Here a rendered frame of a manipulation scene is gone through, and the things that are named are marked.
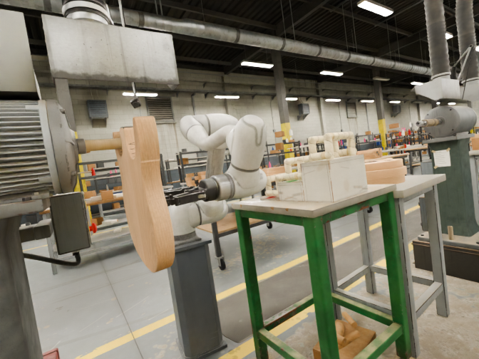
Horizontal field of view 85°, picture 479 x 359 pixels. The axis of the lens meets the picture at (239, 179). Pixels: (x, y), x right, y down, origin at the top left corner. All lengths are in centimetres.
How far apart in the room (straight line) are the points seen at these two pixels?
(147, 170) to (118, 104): 1189
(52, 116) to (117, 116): 1161
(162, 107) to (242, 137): 1213
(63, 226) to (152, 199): 47
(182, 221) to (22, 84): 111
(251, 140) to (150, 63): 35
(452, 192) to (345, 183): 168
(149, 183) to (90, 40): 37
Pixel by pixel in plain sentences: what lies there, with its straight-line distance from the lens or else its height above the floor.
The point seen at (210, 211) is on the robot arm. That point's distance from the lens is 168.
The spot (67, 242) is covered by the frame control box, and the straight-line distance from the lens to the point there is 107.
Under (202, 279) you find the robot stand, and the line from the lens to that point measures 173.
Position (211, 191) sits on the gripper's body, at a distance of 83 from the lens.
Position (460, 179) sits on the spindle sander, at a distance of 273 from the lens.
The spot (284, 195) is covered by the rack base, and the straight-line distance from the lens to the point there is 128.
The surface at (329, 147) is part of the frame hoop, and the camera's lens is 113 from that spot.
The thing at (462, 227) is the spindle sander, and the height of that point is 38.
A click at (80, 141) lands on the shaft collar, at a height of 126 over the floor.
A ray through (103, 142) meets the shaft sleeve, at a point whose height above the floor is 125.
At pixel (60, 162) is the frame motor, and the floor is 120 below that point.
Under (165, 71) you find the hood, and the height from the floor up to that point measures 142.
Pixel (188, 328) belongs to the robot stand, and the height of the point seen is 21.
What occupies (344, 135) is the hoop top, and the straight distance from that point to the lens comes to 122.
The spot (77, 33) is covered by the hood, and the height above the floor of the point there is 149.
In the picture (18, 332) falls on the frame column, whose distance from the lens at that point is 84.
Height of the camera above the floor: 113
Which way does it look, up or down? 3 degrees down
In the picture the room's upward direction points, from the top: 8 degrees counter-clockwise
